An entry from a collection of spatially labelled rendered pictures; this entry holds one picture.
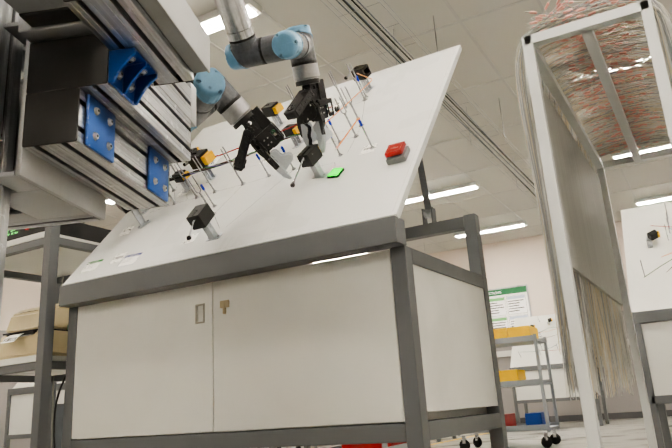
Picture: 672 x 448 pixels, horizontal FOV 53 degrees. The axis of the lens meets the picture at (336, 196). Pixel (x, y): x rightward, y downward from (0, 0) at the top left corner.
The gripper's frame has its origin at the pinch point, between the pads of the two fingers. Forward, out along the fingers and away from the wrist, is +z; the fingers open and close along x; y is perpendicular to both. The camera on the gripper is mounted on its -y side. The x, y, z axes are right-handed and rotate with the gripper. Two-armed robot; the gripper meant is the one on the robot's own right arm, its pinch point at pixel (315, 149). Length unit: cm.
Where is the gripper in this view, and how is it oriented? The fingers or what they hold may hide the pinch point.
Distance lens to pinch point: 198.2
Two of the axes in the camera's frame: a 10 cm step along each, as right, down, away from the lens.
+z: 1.8, 9.7, 1.3
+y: 6.2, -2.2, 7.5
